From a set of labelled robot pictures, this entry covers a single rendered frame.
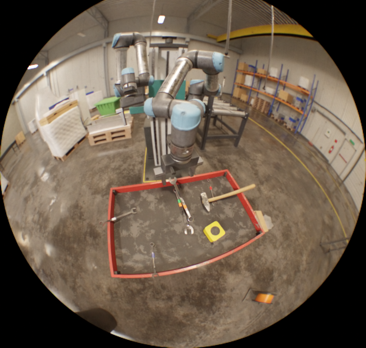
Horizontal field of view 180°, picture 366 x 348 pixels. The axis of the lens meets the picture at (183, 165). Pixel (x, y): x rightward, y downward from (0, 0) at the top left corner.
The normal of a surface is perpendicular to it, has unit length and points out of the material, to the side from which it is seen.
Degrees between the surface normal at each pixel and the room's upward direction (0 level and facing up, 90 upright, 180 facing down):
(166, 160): 8
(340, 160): 90
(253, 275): 0
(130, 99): 67
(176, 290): 0
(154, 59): 90
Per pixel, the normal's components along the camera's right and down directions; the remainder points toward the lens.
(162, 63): 0.18, 0.69
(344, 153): -0.96, 0.14
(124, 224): 0.07, -0.72
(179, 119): -0.51, 0.61
